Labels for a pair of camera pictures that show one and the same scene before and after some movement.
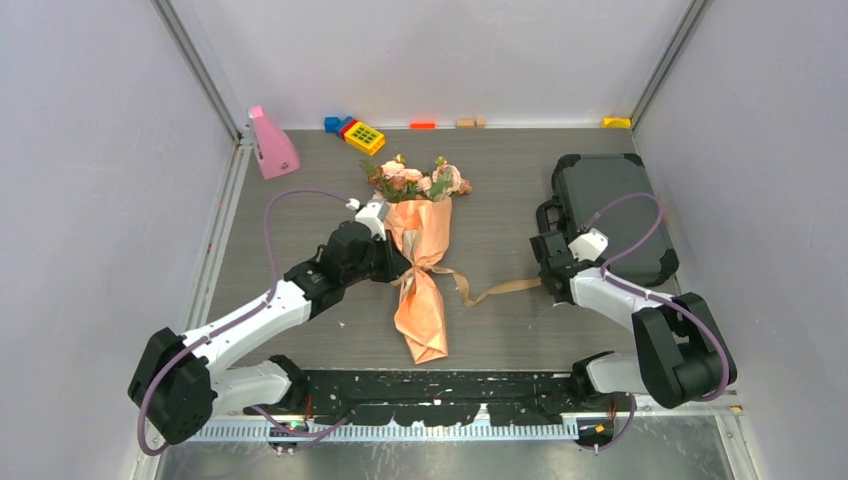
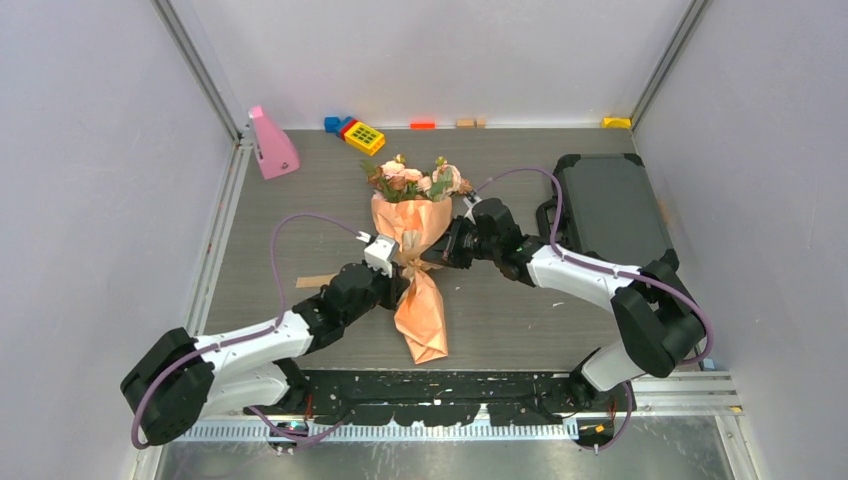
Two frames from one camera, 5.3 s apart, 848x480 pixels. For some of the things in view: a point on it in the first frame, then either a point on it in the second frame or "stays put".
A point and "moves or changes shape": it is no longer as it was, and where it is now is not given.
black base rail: x=441 y=397 stays put
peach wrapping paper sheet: x=421 y=230 stays put
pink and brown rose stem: x=447 y=181 stays put
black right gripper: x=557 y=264 -> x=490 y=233
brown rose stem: x=393 y=189 stays put
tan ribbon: x=413 y=268 moves or changes shape
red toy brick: x=346 y=128 stays put
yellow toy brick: x=365 y=138 stays put
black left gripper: x=394 y=261 -> x=393 y=286
